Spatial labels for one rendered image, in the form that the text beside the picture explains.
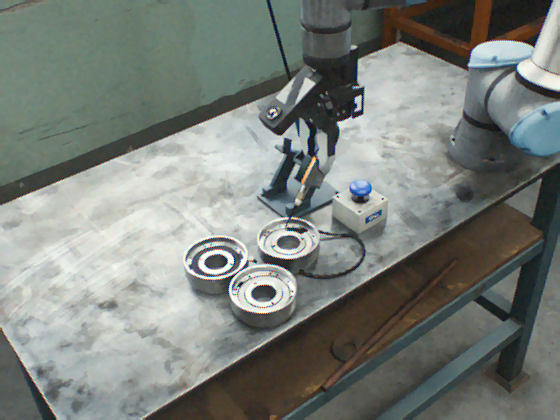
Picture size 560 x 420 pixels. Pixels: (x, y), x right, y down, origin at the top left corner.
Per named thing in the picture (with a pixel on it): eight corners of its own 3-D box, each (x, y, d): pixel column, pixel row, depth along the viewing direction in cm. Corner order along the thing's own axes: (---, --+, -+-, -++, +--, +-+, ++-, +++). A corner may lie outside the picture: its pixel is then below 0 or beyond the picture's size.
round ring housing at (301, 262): (292, 285, 112) (291, 267, 110) (245, 258, 118) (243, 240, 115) (332, 252, 118) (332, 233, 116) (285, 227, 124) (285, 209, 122)
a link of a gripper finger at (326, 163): (357, 170, 116) (355, 120, 111) (330, 183, 113) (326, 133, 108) (345, 164, 118) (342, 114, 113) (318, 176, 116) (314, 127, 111)
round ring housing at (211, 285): (191, 303, 110) (188, 284, 108) (181, 260, 118) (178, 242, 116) (256, 289, 112) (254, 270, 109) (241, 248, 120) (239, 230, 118)
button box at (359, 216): (358, 235, 122) (359, 213, 119) (332, 216, 126) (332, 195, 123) (391, 217, 125) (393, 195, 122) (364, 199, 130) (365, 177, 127)
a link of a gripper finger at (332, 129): (341, 157, 111) (338, 106, 106) (334, 160, 110) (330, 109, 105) (322, 147, 114) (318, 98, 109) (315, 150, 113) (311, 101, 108)
